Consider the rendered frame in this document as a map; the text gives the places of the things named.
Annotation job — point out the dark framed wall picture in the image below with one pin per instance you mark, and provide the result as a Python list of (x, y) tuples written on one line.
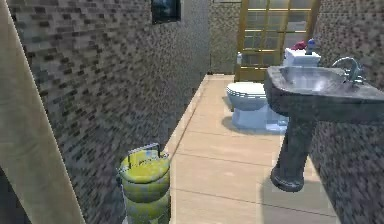
[(165, 10)]

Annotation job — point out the yellow framed window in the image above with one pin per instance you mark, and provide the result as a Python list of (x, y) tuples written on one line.
[(266, 36)]

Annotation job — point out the red cloth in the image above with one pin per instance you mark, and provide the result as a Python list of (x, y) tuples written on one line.
[(299, 45)]

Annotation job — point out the blue grey spray bottle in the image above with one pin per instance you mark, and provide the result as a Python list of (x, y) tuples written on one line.
[(310, 46)]

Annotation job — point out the white small bottle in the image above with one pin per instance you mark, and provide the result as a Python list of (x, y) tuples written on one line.
[(239, 58)]

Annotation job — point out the chrome sink tap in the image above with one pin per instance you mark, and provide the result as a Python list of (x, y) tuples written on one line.
[(352, 68)]

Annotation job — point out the dark grey pedestal sink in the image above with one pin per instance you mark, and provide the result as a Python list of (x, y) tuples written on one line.
[(310, 96)]

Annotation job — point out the white toilet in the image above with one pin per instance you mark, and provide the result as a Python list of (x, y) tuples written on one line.
[(253, 96)]

